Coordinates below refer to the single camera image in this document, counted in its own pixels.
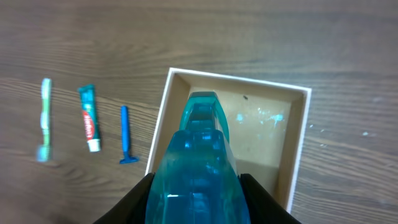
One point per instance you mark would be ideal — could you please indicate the green white toothbrush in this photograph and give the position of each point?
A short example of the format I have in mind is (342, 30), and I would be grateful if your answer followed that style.
(43, 152)

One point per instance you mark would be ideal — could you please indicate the blue disposable razor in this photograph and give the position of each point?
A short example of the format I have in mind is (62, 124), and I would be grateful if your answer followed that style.
(125, 137)

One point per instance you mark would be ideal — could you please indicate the blue mouthwash bottle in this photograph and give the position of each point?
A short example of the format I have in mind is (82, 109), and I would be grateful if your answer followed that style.
(197, 180)

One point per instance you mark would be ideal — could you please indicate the Colgate toothpaste tube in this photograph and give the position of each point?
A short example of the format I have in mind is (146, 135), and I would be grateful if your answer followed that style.
(88, 105)

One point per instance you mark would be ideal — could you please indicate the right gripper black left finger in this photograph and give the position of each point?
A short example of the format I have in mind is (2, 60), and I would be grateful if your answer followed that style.
(131, 209)

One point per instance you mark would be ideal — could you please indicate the white cardboard box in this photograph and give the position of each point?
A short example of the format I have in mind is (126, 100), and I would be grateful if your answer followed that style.
(266, 121)

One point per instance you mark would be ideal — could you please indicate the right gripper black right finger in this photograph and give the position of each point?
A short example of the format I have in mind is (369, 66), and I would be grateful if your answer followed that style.
(263, 208)

